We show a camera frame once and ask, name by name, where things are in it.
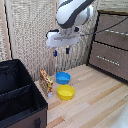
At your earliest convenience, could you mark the yellow bowl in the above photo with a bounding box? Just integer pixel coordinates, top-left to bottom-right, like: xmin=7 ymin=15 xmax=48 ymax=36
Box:
xmin=56 ymin=84 xmax=76 ymax=102

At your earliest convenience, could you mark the black fabric storage box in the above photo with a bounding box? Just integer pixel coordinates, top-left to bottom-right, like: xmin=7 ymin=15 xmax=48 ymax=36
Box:
xmin=0 ymin=58 xmax=49 ymax=128

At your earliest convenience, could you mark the small white cup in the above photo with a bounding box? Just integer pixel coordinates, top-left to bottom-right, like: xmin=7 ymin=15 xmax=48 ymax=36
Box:
xmin=47 ymin=92 xmax=54 ymax=99

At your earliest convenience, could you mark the dark brown drawer cabinet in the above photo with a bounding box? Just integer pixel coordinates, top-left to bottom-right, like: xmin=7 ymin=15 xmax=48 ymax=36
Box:
xmin=86 ymin=9 xmax=128 ymax=83

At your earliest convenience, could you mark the blue bowl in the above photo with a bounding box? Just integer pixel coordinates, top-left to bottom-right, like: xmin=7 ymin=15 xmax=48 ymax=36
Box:
xmin=55 ymin=71 xmax=72 ymax=86

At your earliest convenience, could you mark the black cable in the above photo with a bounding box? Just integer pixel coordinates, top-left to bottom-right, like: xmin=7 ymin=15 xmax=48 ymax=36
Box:
xmin=79 ymin=15 xmax=128 ymax=37

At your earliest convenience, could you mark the beige woven folding screen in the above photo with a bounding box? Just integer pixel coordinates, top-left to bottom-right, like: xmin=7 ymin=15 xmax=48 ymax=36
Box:
xmin=0 ymin=0 xmax=101 ymax=83

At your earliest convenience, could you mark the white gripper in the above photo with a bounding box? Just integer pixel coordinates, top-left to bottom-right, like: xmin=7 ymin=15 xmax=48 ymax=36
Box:
xmin=45 ymin=28 xmax=81 ymax=58

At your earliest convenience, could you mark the red and yellow cereal bar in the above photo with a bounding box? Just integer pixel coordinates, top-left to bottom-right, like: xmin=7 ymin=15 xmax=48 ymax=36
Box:
xmin=39 ymin=69 xmax=54 ymax=95

